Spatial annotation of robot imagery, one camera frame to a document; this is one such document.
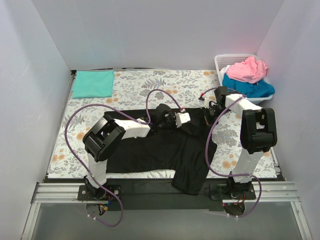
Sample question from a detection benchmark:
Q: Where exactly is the blue t shirt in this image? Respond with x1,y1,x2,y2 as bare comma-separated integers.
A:
222,74,275,98

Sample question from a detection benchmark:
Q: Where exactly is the black t shirt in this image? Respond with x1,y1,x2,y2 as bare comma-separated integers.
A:
106,108,217,195

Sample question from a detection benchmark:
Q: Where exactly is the floral table cloth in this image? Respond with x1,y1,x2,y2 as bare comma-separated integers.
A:
46,70,279,179

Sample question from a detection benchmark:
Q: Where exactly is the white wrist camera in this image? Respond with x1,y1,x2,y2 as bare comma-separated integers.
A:
198,93,216,109
175,108,191,128

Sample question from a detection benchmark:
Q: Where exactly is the white plastic basket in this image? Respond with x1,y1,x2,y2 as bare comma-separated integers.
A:
214,53,273,105

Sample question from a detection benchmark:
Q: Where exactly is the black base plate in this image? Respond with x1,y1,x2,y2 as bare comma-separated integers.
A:
77,178,259,211

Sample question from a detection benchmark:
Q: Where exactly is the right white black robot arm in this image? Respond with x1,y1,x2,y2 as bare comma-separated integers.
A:
199,86,278,200

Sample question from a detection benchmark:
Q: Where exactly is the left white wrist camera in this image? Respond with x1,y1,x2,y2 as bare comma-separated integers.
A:
175,108,191,128

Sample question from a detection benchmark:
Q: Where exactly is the white garment in basket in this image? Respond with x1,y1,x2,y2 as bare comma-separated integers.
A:
219,65,230,80

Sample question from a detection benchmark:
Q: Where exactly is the pink t shirt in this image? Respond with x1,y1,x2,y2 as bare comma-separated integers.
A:
226,56,268,84

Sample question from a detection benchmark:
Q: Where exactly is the folded teal t shirt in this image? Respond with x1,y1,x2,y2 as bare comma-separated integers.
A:
72,70,115,99

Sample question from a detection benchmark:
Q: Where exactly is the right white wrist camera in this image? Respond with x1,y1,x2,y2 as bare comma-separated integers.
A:
198,93,216,109

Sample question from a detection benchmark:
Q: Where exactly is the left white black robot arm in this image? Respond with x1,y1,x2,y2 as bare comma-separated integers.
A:
83,103,185,200

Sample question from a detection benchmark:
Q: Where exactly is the aluminium frame rail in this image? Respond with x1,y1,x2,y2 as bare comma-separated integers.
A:
22,179,312,240

